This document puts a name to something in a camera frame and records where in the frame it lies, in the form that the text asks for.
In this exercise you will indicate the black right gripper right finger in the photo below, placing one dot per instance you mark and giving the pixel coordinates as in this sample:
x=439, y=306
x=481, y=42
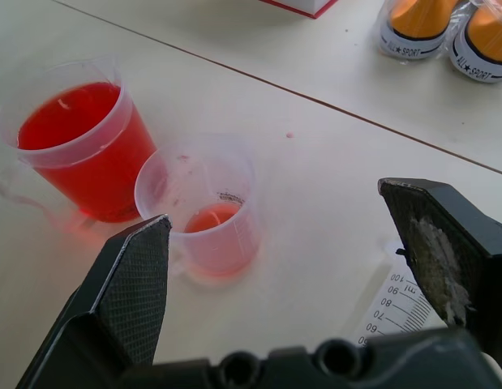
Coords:
x=445, y=243

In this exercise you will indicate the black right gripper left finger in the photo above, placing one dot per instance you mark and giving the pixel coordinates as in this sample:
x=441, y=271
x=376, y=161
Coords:
x=129, y=283

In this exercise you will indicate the small beaker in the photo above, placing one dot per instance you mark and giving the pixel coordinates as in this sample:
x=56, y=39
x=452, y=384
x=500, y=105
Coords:
x=210, y=227

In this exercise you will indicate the beaker of red liquid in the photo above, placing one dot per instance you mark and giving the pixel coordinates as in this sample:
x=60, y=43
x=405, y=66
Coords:
x=80, y=154

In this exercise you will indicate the clear graduated measuring cylinder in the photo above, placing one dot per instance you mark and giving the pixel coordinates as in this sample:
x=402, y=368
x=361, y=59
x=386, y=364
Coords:
x=396, y=308

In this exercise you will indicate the orange shoe-shaped item, All Sport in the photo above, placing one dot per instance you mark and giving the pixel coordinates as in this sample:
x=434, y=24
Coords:
x=413, y=24
x=483, y=44

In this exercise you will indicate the red and white box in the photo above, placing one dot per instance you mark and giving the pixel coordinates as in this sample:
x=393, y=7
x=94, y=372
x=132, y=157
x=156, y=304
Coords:
x=303, y=6

